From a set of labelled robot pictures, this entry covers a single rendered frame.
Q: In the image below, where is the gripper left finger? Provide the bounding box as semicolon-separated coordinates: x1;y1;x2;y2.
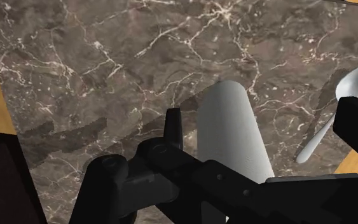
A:
69;107;260;224

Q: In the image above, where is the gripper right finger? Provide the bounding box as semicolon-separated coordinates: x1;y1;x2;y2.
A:
333;95;358;170

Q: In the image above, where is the silver spoon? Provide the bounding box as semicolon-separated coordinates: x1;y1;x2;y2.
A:
296;64;358;165

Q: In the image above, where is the white cylinder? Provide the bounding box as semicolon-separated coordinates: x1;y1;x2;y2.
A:
196;80;275;185

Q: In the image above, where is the dark robot stand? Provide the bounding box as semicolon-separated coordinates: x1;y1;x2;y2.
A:
0;130;48;224

